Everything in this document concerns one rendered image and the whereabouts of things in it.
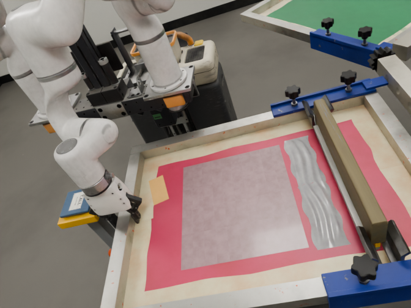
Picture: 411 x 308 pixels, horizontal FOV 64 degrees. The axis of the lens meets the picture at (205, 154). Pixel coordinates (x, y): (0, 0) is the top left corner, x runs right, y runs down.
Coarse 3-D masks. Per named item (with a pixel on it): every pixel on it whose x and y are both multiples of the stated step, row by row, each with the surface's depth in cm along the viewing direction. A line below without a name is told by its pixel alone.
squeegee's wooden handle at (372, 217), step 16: (320, 112) 86; (320, 128) 89; (336, 128) 81; (336, 144) 77; (336, 160) 79; (352, 160) 73; (352, 176) 70; (352, 192) 70; (368, 192) 66; (368, 208) 64; (368, 224) 64; (384, 224) 61; (384, 240) 65
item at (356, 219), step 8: (320, 136) 89; (320, 144) 87; (328, 152) 85; (328, 160) 83; (336, 168) 80; (336, 176) 79; (344, 192) 75; (344, 200) 74; (352, 208) 72; (352, 216) 70; (360, 224) 69
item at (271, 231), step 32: (288, 192) 84; (384, 192) 77; (160, 224) 90; (192, 224) 86; (224, 224) 83; (256, 224) 81; (288, 224) 78; (352, 224) 73; (160, 256) 82; (192, 256) 80; (224, 256) 77; (256, 256) 75; (288, 256) 73; (320, 256) 71
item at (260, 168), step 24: (264, 144) 99; (312, 144) 94; (360, 144) 88; (168, 168) 105; (192, 168) 101; (216, 168) 98; (240, 168) 95; (264, 168) 93; (288, 168) 90; (360, 168) 83; (168, 192) 97; (192, 192) 94; (216, 192) 92; (240, 192) 89; (264, 192) 87
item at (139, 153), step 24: (360, 96) 97; (240, 120) 105; (264, 120) 102; (288, 120) 102; (384, 120) 87; (144, 144) 111; (168, 144) 107; (192, 144) 107; (408, 144) 80; (408, 168) 78; (120, 216) 91; (120, 240) 85; (120, 264) 80; (120, 288) 77; (264, 288) 66; (288, 288) 64; (312, 288) 63
